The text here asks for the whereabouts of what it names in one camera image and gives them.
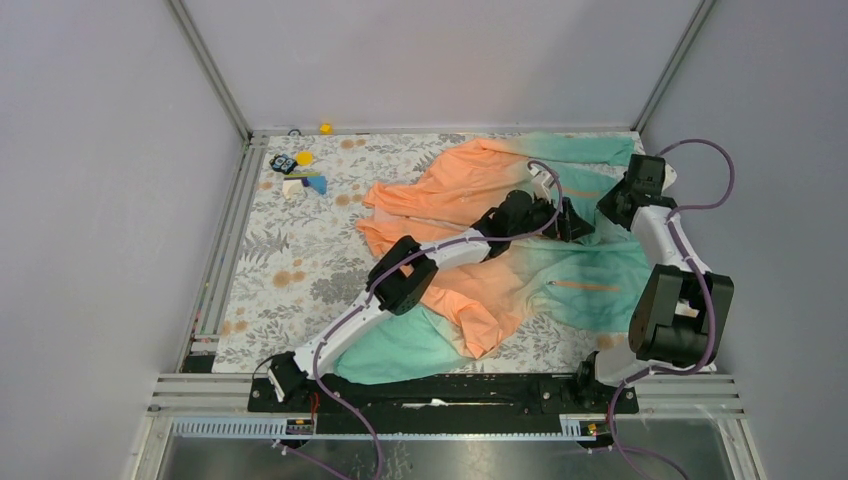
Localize white toy block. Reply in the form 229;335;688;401
282;179;304;200

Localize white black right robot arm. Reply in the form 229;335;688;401
571;154;734;412

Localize green yellow flat stick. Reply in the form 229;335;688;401
284;172;322;179

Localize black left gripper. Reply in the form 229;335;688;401
506;189;590;241

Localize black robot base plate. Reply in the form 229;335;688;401
247;373;616;416

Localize orange and teal jacket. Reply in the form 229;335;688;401
335;134;650;385

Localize black blue toy car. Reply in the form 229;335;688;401
269;154;298;175

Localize floral patterned table cloth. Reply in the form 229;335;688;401
213;133;643;373

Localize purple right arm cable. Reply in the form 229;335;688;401
589;139;737;480

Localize yellow round disc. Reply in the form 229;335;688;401
295;151;314;166

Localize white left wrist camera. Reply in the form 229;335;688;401
527;163;556;200

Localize white slotted cable duct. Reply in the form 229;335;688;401
172;412;595;442

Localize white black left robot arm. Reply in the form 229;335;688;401
267;190;595;411

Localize blue triangular block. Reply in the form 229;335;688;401
306;176;328;195

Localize aluminium frame rails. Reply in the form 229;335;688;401
124;1;766;479

